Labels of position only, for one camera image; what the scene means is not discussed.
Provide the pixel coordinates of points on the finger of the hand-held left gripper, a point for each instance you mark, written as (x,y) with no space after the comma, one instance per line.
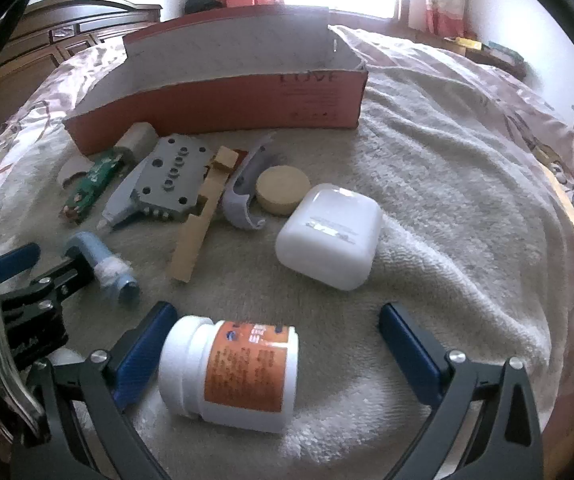
(17,258)
(67,278)

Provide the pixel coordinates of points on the white glue tube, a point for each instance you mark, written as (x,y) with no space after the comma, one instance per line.
(122,205)

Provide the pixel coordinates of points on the small beige cylinder motor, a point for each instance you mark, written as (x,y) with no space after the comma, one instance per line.
(137,140)

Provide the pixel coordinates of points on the round tan wooden disc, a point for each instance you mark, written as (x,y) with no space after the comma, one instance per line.
(282,185)

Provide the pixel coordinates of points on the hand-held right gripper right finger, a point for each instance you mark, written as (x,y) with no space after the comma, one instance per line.
(412,355)

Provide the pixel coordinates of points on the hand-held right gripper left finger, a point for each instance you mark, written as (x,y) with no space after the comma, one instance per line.
(139,360)

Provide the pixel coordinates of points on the red cardboard box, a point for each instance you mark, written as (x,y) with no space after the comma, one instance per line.
(267,105)

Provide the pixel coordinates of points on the dark wooden headboard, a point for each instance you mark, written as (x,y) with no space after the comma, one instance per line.
(42,35)

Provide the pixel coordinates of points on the grey curved plastic part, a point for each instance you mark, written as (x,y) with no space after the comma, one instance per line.
(239,205)

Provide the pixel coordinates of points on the yellow book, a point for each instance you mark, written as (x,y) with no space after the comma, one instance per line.
(467,44)

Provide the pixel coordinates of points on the green circuit board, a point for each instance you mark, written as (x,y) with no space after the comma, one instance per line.
(92,182)

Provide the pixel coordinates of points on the pink printed quilt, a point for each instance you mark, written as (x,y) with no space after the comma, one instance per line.
(517,95)

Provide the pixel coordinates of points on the tan wooden strip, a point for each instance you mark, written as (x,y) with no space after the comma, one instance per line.
(567,205)

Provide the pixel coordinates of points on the notched wooden block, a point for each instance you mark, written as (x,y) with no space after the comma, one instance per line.
(197,230)

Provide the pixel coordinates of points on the white earbuds case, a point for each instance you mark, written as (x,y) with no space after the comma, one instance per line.
(327,235)

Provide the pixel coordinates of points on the dark bag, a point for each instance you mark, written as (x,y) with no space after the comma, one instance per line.
(202,5)

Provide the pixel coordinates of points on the grey plastic plate with holes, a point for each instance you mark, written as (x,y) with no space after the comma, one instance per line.
(167,180)

